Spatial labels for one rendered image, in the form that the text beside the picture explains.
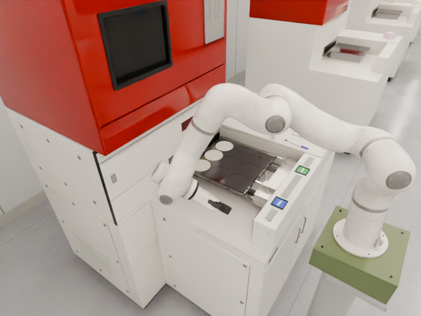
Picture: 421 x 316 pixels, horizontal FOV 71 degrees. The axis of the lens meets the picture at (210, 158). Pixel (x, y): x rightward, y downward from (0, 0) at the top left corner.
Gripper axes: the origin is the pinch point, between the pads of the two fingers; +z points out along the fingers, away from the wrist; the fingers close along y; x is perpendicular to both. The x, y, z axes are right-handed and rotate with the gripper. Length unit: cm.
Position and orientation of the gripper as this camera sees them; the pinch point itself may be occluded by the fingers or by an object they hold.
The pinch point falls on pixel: (225, 209)
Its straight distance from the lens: 117.2
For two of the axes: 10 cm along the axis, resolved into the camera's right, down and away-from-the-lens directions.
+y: 2.5, 1.2, -9.6
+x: 5.1, -8.6, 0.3
